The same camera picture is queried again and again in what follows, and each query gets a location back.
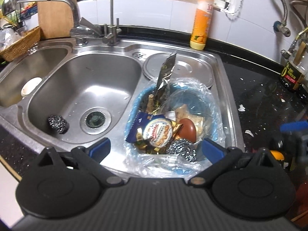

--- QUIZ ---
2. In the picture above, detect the large soy sauce bottle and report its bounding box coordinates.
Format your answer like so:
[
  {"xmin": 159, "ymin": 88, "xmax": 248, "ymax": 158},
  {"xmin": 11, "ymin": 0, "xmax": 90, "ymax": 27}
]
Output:
[{"xmin": 280, "ymin": 38, "xmax": 308, "ymax": 91}]

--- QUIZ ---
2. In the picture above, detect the crinkled clear foil wrapper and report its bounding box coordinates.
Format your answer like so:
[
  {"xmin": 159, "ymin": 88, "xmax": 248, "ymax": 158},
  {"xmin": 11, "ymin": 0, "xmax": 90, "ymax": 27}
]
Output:
[{"xmin": 153, "ymin": 52, "xmax": 177, "ymax": 109}]

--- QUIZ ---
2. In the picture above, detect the brown toy egg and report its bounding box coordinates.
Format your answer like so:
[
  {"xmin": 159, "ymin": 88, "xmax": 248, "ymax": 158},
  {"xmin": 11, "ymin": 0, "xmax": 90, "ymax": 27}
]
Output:
[{"xmin": 177, "ymin": 118, "xmax": 197, "ymax": 143}]

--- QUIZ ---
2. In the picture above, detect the blue cookie snack packet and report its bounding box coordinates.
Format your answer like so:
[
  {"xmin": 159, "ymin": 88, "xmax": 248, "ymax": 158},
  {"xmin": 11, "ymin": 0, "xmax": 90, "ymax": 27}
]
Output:
[{"xmin": 125, "ymin": 112, "xmax": 182, "ymax": 149}]

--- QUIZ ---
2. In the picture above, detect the white paper scrap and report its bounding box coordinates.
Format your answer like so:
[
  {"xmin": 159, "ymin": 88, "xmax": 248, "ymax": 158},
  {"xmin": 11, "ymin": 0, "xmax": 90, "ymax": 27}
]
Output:
[{"xmin": 238, "ymin": 104, "xmax": 245, "ymax": 112}]

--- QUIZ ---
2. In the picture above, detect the thin drinking water tap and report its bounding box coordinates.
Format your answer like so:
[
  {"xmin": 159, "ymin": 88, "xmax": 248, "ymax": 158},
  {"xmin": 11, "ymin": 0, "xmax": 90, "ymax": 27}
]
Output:
[{"xmin": 102, "ymin": 0, "xmax": 122, "ymax": 45}]

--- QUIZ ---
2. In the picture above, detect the blue bin with plastic liner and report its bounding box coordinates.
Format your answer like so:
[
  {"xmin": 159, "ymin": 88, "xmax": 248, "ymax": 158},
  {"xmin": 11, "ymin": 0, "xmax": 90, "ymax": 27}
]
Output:
[{"xmin": 124, "ymin": 78, "xmax": 226, "ymax": 179}]

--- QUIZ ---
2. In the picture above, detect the steel wool ball in sink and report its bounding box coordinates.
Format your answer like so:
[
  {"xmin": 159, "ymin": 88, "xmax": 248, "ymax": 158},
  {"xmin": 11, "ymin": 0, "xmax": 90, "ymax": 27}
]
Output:
[{"xmin": 47, "ymin": 115, "xmax": 69, "ymax": 135}]

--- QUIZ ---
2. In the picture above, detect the stainless steel sink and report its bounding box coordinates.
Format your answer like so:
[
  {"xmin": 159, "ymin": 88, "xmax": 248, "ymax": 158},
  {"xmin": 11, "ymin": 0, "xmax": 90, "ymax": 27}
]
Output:
[{"xmin": 1, "ymin": 39, "xmax": 244, "ymax": 177}]

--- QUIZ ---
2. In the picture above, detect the sink drain strainer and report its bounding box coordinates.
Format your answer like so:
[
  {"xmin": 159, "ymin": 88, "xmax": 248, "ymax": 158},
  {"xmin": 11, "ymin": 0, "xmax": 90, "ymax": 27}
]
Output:
[{"xmin": 80, "ymin": 107, "xmax": 112, "ymax": 135}]

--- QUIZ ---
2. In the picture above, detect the orange dish soap bottle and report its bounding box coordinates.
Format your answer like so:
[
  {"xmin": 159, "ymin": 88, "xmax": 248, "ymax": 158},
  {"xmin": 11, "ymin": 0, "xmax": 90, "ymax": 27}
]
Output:
[{"xmin": 189, "ymin": 0, "xmax": 214, "ymax": 51}]

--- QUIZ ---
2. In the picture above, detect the dish drying rack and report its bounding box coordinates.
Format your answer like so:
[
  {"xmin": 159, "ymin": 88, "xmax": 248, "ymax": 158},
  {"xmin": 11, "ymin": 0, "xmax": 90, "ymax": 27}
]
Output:
[{"xmin": 1, "ymin": 2, "xmax": 38, "ymax": 37}]

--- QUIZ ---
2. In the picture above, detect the steel wool ball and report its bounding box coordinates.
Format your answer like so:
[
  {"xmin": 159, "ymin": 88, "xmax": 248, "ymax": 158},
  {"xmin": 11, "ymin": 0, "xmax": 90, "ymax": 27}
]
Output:
[
  {"xmin": 166, "ymin": 139, "xmax": 197, "ymax": 162},
  {"xmin": 47, "ymin": 115, "xmax": 69, "ymax": 135}
]

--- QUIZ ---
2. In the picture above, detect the wall water valve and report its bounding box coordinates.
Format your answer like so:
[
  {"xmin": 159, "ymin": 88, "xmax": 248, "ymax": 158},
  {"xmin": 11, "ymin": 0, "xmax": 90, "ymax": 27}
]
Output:
[{"xmin": 273, "ymin": 21, "xmax": 291, "ymax": 37}]

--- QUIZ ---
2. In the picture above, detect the wooden cutting board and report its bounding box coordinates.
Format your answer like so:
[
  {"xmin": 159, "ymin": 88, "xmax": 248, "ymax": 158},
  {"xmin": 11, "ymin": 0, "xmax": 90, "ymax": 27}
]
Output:
[{"xmin": 38, "ymin": 1, "xmax": 73, "ymax": 39}]

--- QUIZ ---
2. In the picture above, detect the main sink faucet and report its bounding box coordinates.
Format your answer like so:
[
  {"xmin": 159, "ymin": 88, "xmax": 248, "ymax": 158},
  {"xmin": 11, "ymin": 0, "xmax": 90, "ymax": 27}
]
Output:
[{"xmin": 2, "ymin": 0, "xmax": 102, "ymax": 45}]

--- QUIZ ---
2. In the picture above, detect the clear plastic bag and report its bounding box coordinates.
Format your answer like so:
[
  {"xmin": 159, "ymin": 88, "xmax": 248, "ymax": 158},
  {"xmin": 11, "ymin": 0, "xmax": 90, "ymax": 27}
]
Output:
[{"xmin": 174, "ymin": 104, "xmax": 205, "ymax": 136}]

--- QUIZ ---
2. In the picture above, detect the round sink lid cover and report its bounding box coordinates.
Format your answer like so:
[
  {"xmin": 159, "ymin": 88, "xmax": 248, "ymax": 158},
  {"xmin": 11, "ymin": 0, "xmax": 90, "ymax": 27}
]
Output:
[{"xmin": 142, "ymin": 53, "xmax": 214, "ymax": 89}]

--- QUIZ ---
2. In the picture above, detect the wicker basket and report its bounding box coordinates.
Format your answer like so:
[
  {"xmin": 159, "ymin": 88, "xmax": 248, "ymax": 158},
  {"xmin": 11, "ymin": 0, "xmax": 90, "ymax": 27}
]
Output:
[{"xmin": 1, "ymin": 26, "xmax": 41, "ymax": 62}]

